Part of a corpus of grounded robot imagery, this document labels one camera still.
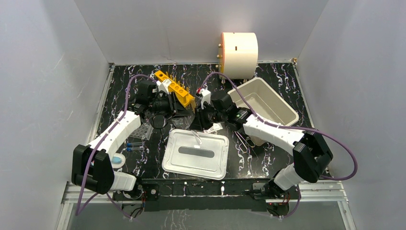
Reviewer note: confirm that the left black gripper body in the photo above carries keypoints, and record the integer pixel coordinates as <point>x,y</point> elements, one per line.
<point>173,103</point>

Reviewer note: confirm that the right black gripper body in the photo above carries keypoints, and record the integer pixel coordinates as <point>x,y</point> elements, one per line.
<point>215,117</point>

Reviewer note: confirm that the yellow test tube rack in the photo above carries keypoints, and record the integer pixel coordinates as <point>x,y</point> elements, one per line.
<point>182,92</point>

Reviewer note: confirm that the small clear beaker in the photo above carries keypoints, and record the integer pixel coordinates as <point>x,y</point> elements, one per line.
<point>180,123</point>

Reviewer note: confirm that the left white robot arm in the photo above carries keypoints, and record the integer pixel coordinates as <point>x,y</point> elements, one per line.
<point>91,164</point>

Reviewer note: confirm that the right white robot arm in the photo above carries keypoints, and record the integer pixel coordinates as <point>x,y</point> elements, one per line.
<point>311,154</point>

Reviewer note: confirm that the small clear plastic bag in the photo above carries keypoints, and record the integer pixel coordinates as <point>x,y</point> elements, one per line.
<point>214,128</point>

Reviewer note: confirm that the clear well plate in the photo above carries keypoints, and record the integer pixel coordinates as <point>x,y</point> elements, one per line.
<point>144,132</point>

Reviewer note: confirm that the metal crucible tongs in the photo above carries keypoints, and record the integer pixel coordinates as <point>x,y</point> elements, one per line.
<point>245,142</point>

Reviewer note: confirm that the white bin lid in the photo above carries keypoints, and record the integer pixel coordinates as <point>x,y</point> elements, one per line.
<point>184,155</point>

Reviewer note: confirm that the blue capped tube upper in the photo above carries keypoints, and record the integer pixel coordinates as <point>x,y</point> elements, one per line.
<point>134,144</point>

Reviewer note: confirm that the blue capped tube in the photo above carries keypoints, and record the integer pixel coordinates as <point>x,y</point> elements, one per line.
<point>134,144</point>
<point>140,148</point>

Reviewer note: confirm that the beige plastic bin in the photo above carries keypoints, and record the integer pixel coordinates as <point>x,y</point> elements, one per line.
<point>270,106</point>

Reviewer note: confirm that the blue capped tube lower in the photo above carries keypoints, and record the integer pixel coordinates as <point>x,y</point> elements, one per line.
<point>140,148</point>

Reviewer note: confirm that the cream cylindrical device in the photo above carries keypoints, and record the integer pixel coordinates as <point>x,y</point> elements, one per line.
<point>238,55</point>

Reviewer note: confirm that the blue petri dish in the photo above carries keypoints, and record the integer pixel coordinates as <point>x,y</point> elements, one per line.
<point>118,161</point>

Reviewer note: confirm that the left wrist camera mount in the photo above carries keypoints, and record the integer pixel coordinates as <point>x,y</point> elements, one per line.
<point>163,87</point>

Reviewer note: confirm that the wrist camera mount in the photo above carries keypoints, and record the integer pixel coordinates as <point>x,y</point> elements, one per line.
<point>205,97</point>
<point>163,87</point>

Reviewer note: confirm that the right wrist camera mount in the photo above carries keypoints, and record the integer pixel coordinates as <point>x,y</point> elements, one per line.
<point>205,97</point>

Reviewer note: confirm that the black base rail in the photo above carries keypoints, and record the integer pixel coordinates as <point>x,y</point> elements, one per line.
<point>200,194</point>

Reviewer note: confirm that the aluminium frame rail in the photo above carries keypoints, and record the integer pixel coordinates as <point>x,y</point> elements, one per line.
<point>324,190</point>

